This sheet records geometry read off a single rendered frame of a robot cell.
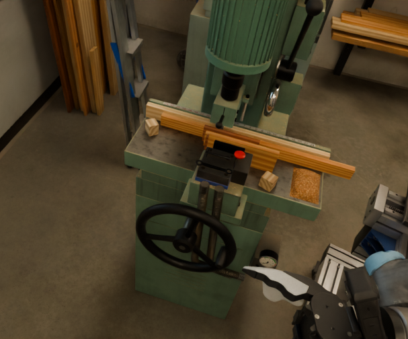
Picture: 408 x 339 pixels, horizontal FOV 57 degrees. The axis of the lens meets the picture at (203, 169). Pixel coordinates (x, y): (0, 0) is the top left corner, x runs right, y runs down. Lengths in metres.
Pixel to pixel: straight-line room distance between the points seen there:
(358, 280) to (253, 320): 1.43
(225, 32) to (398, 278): 0.62
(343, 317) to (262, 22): 0.63
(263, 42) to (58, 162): 1.71
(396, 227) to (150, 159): 0.86
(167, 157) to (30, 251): 1.11
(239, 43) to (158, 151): 0.42
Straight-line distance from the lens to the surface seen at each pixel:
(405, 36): 3.18
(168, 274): 1.62
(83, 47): 2.46
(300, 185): 1.12
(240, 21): 0.90
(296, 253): 2.13
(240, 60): 0.95
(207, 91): 1.33
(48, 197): 2.23
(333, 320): 0.54
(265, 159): 1.12
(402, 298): 0.73
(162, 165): 1.12
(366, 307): 0.48
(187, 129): 1.20
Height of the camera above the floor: 1.69
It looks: 46 degrees down
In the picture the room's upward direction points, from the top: 11 degrees clockwise
